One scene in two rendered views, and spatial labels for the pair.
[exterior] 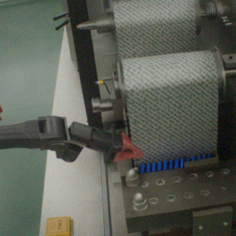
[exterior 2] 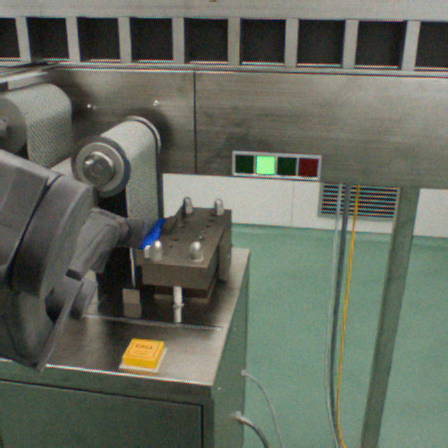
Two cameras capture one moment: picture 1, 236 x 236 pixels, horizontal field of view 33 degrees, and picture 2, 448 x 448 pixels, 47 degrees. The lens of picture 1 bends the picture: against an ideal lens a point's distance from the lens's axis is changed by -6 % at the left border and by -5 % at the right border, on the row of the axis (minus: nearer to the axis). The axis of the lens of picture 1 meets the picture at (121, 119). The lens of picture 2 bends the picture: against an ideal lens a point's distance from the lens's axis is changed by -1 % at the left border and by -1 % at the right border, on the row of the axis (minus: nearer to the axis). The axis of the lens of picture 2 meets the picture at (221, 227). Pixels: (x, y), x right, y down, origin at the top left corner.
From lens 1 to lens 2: 1.22 m
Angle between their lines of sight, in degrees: 71
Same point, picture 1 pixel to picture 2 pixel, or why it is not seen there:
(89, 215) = (134, 332)
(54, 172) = not seen: hidden behind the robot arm
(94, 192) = (96, 324)
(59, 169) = not seen: hidden behind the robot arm
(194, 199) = (209, 237)
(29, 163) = not seen: outside the picture
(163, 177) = (166, 244)
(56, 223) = (140, 349)
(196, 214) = (224, 242)
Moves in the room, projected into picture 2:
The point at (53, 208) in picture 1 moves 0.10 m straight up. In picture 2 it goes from (99, 359) to (95, 319)
